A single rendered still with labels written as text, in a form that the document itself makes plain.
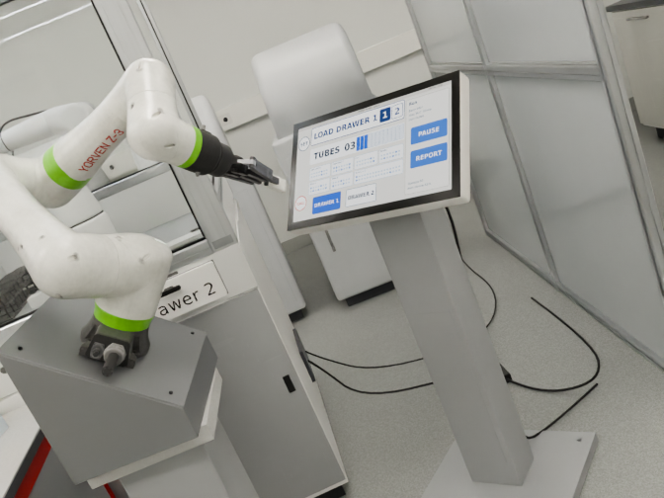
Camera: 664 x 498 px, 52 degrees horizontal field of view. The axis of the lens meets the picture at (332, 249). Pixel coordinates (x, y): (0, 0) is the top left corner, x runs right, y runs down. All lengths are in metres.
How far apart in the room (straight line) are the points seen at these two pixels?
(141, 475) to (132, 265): 0.47
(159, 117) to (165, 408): 0.58
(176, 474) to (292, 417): 0.70
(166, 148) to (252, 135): 3.76
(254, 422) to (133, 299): 0.86
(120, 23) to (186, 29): 3.20
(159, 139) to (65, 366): 0.48
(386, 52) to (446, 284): 3.52
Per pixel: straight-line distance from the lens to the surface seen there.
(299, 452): 2.27
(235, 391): 2.16
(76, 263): 1.36
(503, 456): 2.06
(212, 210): 1.98
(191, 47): 5.16
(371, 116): 1.75
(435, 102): 1.65
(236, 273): 2.03
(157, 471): 1.60
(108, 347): 1.46
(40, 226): 1.44
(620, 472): 2.15
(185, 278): 2.01
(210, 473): 1.59
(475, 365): 1.89
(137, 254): 1.43
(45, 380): 1.46
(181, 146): 1.43
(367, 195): 1.67
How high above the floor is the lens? 1.38
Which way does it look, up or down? 16 degrees down
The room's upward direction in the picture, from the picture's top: 23 degrees counter-clockwise
